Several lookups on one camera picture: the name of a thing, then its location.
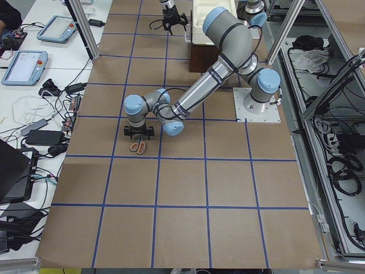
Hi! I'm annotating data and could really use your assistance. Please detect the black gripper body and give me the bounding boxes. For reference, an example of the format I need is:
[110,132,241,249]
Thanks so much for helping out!
[163,9,182,27]
[124,125,155,140]

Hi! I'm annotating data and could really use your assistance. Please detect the grey orange scissors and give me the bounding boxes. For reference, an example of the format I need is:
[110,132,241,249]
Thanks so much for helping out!
[129,136,147,155]

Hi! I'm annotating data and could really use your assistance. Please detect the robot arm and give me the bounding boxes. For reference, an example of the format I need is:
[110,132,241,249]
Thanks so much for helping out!
[124,6,281,138]
[160,0,188,35]

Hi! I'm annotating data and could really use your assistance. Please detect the white plastic tray box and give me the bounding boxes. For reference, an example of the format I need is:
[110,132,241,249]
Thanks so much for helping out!
[192,0,238,46]

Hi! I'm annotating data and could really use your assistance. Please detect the brown cabinet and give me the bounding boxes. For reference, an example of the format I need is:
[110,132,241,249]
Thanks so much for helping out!
[189,44,221,72]

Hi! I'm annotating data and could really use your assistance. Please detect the teach pendant far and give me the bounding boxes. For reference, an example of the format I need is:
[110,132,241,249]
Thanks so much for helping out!
[36,15,77,44]

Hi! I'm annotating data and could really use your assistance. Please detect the teach pendant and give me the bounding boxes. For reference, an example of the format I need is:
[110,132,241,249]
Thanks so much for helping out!
[1,50,48,86]
[36,15,77,44]

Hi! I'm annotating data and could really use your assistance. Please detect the black power adapter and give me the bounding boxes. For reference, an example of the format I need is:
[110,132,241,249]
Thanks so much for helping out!
[25,130,65,146]

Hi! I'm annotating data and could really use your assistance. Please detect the black laptop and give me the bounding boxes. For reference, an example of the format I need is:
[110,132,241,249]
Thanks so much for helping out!
[1,141,39,204]

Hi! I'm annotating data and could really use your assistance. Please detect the teach pendant near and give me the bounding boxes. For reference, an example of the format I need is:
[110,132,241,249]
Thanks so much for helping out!
[1,50,48,86]

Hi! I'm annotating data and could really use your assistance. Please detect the aluminium frame post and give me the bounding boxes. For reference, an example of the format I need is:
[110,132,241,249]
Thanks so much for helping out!
[64,0,100,62]

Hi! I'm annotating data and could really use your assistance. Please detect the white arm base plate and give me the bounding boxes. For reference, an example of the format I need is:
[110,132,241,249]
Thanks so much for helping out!
[233,87,281,124]

